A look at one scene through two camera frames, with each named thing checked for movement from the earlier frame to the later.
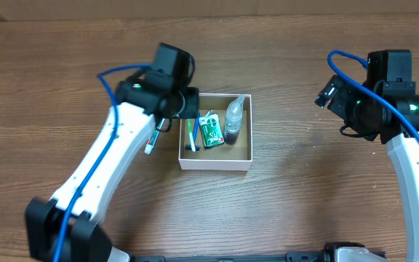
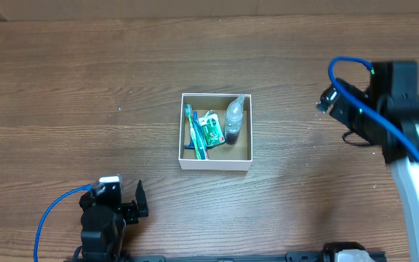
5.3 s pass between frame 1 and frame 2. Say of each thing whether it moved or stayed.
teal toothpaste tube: moved
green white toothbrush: moved
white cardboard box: stayed
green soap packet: stayed
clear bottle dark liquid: stayed
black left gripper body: moved
